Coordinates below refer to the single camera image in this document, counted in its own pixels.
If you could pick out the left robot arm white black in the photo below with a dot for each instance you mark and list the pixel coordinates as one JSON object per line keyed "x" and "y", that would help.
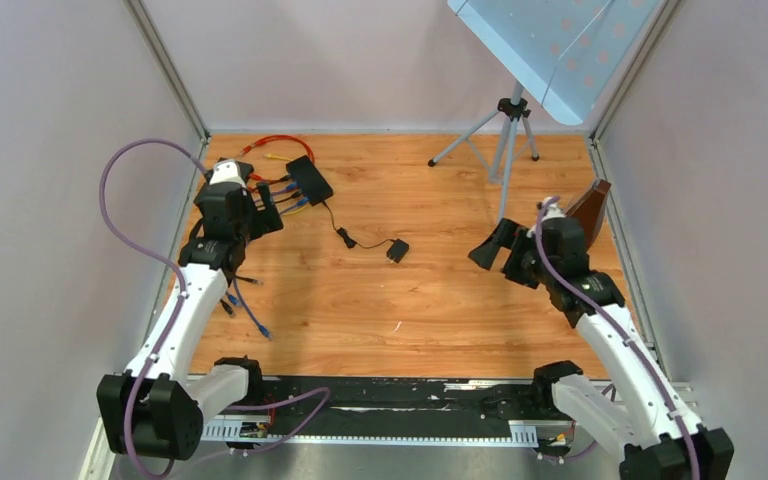
{"x": 185, "y": 318}

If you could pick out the light blue perforated panel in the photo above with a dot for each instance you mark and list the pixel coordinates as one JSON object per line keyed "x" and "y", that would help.
{"x": 563, "y": 52}

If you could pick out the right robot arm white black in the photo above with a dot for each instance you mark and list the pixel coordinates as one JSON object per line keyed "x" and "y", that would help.
{"x": 654, "y": 434}

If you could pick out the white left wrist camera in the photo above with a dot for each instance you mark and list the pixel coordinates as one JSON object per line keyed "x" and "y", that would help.
{"x": 229, "y": 170}

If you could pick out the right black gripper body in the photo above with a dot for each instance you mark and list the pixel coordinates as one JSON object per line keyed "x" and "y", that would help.
{"x": 551, "y": 264}

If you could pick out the brown wooden metronome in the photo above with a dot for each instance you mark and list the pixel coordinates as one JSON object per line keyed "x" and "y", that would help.
{"x": 589, "y": 209}

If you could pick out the black power adapter with cord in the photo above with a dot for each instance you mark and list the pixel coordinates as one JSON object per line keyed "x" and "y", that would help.
{"x": 395, "y": 253}

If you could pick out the aluminium frame rail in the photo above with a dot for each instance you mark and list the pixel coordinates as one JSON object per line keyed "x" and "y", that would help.
{"x": 355, "y": 410}

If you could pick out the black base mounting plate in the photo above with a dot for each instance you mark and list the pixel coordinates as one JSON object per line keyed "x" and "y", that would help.
{"x": 399, "y": 410}

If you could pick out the grey tripod stand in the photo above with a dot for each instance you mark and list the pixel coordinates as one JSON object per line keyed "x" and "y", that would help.
{"x": 516, "y": 113}

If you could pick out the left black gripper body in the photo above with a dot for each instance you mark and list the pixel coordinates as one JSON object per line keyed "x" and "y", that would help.
{"x": 242, "y": 224}

